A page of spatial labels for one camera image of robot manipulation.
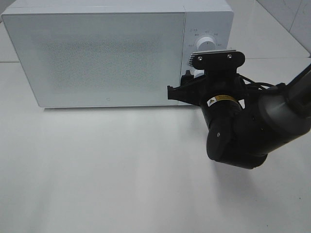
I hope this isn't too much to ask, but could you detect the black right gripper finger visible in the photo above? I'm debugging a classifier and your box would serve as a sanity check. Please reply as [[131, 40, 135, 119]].
[[167, 75, 206, 104], [183, 70, 194, 80]]

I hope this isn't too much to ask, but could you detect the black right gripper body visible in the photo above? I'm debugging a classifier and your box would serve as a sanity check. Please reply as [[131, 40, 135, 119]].
[[194, 70, 244, 109]]

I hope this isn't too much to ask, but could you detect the white timer knob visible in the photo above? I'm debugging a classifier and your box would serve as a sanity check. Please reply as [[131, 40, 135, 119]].
[[193, 69, 205, 78]]

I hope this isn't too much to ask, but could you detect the white microwave door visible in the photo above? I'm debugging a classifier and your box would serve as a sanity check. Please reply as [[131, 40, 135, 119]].
[[3, 13, 184, 108]]

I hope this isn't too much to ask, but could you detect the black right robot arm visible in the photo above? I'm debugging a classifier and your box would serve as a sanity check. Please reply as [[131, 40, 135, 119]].
[[167, 67, 311, 169]]

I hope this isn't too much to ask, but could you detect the upper white power knob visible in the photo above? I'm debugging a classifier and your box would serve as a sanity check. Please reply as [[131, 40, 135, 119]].
[[195, 35, 216, 51]]

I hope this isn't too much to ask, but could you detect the white microwave oven body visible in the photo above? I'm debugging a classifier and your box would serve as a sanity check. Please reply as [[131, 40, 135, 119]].
[[4, 0, 234, 110]]

